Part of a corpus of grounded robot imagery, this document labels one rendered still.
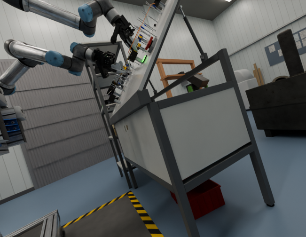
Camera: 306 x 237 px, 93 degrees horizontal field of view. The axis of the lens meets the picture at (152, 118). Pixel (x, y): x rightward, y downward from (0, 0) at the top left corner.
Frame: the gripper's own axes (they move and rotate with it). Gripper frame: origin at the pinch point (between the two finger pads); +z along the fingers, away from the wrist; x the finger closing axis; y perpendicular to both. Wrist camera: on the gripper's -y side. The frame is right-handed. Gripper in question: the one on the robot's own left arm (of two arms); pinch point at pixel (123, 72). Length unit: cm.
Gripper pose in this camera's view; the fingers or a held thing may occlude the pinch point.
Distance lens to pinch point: 97.4
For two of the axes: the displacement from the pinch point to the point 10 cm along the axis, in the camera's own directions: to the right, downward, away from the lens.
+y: 2.7, -6.8, -6.8
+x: 3.0, -6.2, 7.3
